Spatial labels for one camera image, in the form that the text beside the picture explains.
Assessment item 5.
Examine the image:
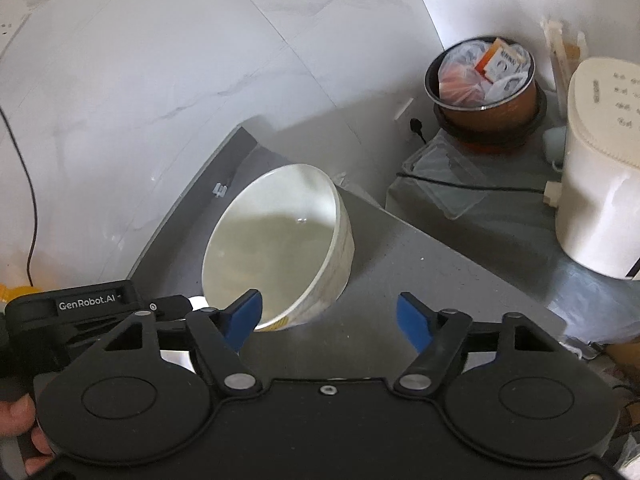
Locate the copper-coloured cooker pot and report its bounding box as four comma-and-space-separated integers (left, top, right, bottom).
424, 40, 538, 133

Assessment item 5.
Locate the thin black wall cable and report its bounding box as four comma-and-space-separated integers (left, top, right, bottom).
0, 107, 39, 286

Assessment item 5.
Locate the black power cable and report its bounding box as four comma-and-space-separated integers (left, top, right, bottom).
396, 172, 546, 194

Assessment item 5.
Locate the orange and white packet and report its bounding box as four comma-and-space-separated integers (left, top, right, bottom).
474, 37, 523, 81

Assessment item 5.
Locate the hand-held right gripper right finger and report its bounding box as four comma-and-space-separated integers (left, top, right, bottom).
394, 291, 556, 396

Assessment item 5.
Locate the white plastic bag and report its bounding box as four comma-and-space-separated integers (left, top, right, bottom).
439, 42, 531, 108

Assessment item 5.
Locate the white wall socket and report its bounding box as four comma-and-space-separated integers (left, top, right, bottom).
0, 7, 31, 40

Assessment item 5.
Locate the clear plastic lid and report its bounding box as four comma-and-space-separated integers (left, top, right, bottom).
400, 137, 488, 220

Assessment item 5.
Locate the orange plastic object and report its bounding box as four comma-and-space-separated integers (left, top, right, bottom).
0, 284, 44, 304

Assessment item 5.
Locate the white plastic holder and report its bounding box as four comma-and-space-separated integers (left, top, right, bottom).
541, 17, 588, 91

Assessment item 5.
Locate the white rice cooker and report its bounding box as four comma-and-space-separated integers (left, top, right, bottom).
555, 57, 640, 281

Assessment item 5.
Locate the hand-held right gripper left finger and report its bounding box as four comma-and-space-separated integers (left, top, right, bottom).
102, 289, 263, 401

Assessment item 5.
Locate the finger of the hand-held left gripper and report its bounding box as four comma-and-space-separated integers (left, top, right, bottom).
150, 296, 194, 323

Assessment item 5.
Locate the person's left hand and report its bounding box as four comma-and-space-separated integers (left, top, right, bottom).
0, 394, 53, 458

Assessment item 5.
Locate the white ceramic bowl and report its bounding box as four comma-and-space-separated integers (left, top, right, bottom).
201, 163, 356, 334

